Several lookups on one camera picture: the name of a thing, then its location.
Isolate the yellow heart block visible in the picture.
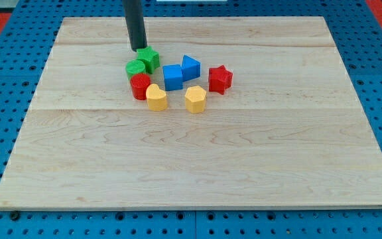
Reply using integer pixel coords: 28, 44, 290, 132
146, 84, 168, 112

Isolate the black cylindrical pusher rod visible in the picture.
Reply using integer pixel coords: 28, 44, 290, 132
122, 0, 147, 52

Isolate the blue triangle block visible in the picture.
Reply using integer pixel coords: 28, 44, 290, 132
181, 55, 201, 82

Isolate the red cylinder block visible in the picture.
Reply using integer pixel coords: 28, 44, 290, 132
130, 73, 151, 100

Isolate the yellow hexagon block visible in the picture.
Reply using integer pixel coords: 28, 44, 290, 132
184, 86, 207, 114

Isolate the green cylinder block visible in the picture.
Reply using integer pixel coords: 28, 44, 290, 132
125, 60, 147, 80

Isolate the green star block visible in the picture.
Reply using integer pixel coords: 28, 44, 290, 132
137, 46, 160, 74

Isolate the red star block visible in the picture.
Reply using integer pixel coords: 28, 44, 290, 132
208, 65, 233, 95

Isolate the blue cube block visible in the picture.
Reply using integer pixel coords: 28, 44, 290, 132
162, 64, 183, 91

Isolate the light wooden board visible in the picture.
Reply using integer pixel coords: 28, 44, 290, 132
0, 17, 382, 211

